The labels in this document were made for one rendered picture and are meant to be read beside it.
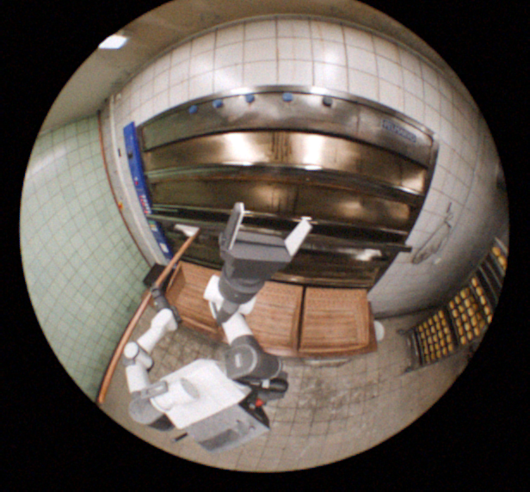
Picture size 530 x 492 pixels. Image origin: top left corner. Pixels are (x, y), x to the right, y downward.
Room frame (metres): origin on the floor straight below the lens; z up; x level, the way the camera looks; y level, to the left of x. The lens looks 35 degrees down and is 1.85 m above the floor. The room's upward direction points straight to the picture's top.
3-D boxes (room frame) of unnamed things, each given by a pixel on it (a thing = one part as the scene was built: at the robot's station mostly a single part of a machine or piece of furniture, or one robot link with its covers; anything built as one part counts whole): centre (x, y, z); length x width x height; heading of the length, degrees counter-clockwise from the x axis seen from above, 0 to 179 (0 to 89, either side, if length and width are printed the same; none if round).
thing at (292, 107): (0.72, -0.02, 1.99); 1.80 x 0.08 x 0.21; 78
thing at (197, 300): (0.56, 0.61, 0.72); 0.56 x 0.49 x 0.28; 79
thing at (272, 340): (0.43, 0.03, 0.72); 0.56 x 0.49 x 0.28; 78
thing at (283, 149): (0.70, -0.02, 1.80); 1.79 x 0.11 x 0.19; 78
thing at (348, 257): (0.72, -0.02, 1.16); 1.80 x 0.06 x 0.04; 78
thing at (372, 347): (0.44, 0.15, 0.29); 2.42 x 0.56 x 0.58; 78
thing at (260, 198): (0.70, -0.02, 1.54); 1.79 x 0.11 x 0.19; 78
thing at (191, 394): (-0.12, 0.20, 1.46); 0.10 x 0.07 x 0.09; 134
